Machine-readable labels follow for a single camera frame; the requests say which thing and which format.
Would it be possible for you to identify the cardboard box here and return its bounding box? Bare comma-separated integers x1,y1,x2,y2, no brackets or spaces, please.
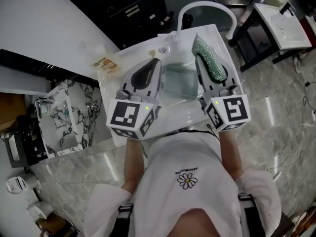
0,92,28,133

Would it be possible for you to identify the black metal cart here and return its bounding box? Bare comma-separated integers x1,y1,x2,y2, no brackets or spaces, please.
4,115,49,169

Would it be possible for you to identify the tall black cabinet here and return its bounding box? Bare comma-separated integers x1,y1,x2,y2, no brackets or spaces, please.
53,0,173,50

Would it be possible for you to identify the green scrubbing sponge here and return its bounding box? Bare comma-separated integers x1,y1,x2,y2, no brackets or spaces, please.
192,33,228,84

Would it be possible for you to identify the person's right forearm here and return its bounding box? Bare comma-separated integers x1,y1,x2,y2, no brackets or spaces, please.
218,129,244,182

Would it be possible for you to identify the white round device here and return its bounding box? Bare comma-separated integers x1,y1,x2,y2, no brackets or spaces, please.
5,175,38,195

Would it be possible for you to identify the small white square sink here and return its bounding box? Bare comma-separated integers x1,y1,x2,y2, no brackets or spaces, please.
254,2,313,50

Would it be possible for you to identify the white floor cable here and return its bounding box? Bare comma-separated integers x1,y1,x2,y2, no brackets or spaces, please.
265,144,316,182

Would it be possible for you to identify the person's left forearm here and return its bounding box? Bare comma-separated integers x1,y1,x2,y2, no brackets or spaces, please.
122,137,147,195

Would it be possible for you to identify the clear soap pump bottle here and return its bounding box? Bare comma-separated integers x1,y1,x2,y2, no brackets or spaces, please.
79,40,122,77

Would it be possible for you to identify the black adapter cable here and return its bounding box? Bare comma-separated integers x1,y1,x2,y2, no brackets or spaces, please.
303,81,313,108

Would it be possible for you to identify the white ceramic sink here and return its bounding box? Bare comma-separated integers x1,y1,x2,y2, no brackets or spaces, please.
96,23,245,148

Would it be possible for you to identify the white curved faucet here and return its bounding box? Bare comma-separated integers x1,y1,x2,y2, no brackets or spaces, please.
158,0,238,49

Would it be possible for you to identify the black kitchen appliance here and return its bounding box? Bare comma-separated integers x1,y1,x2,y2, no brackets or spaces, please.
0,48,99,87

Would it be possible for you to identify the black faucet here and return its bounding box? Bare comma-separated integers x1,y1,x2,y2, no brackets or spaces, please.
280,2,296,16

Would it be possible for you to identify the black white harness strap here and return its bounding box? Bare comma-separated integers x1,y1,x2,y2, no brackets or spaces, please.
117,202,134,237
237,193,263,237

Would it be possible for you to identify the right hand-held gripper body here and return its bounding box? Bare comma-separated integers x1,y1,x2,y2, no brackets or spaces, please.
199,84,251,132

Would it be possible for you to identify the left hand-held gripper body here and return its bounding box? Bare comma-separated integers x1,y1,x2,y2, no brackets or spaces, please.
106,88,162,141

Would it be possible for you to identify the person's white daisy shirt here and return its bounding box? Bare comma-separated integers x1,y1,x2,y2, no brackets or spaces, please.
83,129,282,237

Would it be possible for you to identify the marble pattern sink cabinet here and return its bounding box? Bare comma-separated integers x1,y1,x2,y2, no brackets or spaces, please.
34,79,103,159

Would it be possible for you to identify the black sink stand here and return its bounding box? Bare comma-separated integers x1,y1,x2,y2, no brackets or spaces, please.
228,6,313,73

